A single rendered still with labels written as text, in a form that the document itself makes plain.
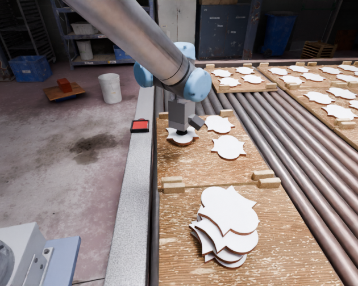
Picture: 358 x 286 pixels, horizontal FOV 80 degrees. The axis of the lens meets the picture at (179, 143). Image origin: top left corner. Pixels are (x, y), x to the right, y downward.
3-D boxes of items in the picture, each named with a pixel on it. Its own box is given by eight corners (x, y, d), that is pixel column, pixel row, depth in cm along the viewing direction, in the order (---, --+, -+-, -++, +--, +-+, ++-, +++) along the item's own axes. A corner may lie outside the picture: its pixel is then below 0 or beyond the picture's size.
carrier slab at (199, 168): (157, 192, 61) (157, 188, 60) (156, 120, 94) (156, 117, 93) (275, 183, 64) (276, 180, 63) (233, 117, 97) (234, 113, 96)
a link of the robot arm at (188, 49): (161, 43, 61) (183, 40, 66) (163, 80, 68) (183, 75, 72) (179, 48, 57) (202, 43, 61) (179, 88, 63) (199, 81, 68)
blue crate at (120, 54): (115, 60, 460) (114, 49, 447) (114, 55, 492) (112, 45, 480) (144, 57, 475) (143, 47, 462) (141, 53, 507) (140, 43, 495)
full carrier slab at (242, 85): (216, 93, 119) (217, 85, 116) (203, 70, 152) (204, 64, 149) (277, 91, 121) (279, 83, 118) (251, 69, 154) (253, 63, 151)
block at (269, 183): (258, 189, 60) (261, 182, 58) (256, 184, 61) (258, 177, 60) (279, 188, 60) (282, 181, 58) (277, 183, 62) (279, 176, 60)
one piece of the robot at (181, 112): (199, 97, 63) (196, 142, 72) (210, 87, 69) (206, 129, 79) (164, 89, 67) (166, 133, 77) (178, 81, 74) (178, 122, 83)
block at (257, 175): (253, 181, 62) (254, 175, 61) (250, 176, 64) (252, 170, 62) (273, 180, 63) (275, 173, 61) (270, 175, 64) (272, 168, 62)
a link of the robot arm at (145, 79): (153, 65, 50) (187, 57, 55) (129, 57, 57) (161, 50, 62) (155, 96, 54) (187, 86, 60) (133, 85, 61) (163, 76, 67)
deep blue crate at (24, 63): (16, 82, 390) (6, 61, 368) (28, 75, 422) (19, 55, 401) (44, 82, 392) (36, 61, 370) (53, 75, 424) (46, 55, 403)
